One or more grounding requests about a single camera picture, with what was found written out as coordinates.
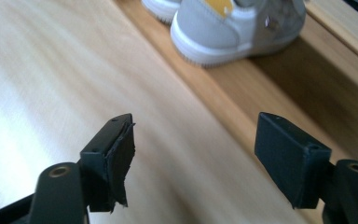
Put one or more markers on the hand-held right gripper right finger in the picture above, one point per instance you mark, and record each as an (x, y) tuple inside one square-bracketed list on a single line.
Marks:
[(289, 158)]

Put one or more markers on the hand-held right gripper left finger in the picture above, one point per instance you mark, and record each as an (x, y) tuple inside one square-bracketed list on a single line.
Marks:
[(108, 165)]

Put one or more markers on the grey white child sneaker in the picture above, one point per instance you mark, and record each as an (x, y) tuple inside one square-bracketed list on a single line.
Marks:
[(161, 7), (217, 34)]

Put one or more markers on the three-tier wooden shoe rack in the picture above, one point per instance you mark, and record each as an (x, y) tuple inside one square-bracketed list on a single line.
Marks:
[(292, 84)]

